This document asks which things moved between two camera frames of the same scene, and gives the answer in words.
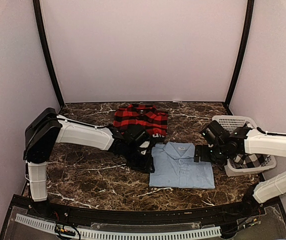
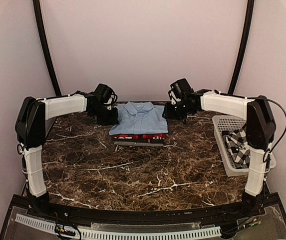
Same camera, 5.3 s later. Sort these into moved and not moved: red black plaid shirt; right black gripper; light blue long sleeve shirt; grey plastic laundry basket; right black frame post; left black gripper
Moved: left black gripper; red black plaid shirt; light blue long sleeve shirt; right black gripper
Not moved: grey plastic laundry basket; right black frame post
